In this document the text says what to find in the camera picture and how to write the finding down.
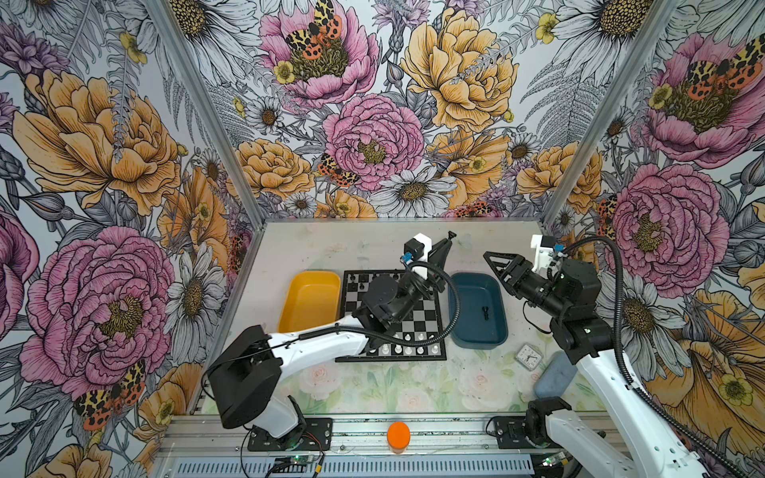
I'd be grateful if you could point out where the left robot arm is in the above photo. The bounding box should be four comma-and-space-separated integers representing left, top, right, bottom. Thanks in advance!
204, 232, 461, 449

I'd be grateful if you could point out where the teal plastic tray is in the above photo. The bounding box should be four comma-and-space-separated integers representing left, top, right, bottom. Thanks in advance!
449, 272, 508, 351

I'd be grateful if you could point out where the grey blue oval object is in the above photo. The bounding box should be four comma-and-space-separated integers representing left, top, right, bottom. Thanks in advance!
533, 352, 578, 400

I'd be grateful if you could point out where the right black corrugated cable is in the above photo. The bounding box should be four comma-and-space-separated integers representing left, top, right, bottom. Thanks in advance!
561, 234, 748, 478

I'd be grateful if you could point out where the white vented cable duct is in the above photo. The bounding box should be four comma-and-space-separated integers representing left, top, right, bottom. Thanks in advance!
167, 454, 535, 477

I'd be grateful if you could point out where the orange round button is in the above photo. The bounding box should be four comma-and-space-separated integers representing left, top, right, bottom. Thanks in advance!
386, 421, 412, 453

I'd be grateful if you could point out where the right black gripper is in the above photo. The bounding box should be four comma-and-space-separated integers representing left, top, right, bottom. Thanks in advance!
483, 252, 570, 319

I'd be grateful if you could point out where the small white square clock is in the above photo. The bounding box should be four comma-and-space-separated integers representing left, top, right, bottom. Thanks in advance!
515, 344, 543, 372

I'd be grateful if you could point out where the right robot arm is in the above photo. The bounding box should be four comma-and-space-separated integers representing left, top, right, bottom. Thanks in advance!
483, 235, 707, 477

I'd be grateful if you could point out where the black white chessboard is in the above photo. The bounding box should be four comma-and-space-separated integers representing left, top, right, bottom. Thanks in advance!
335, 270, 447, 362

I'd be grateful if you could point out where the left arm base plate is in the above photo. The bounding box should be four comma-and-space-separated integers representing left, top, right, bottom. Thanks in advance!
246, 417, 334, 452

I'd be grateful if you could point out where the aluminium front rail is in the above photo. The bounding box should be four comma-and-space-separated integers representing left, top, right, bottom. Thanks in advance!
156, 411, 629, 458

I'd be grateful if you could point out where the yellow plastic tray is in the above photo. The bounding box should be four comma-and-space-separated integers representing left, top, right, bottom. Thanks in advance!
278, 271, 342, 333

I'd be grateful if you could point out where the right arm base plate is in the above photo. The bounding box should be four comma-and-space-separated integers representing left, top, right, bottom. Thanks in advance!
489, 415, 536, 450

